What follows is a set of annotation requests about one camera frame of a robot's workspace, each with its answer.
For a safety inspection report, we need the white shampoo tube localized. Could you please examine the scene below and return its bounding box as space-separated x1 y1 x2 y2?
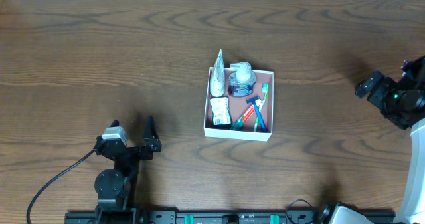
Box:
209 49 226 98

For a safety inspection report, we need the clear spray bottle blue liquid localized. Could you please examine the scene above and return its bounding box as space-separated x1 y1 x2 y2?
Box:
228 62 256 97

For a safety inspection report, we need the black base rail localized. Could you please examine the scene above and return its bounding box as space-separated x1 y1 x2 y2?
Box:
64 209 315 224

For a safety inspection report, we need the blue disposable razor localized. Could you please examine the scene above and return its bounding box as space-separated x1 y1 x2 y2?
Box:
246 96 267 132

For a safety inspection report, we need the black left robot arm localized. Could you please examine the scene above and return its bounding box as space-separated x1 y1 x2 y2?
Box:
94 116 162 224

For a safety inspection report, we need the red green toothpaste tube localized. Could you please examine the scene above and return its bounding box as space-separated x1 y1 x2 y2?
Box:
230 104 255 131

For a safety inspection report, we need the white cardboard box pink inside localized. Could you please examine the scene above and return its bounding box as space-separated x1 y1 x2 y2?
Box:
203 67 274 142

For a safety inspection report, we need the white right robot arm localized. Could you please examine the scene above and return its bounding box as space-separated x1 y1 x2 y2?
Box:
355 56 424 223

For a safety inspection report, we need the green white soap packet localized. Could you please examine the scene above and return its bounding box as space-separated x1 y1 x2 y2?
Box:
210 97 232 126

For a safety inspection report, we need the green white toothbrush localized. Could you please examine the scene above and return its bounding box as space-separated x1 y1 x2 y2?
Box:
253 83 269 132

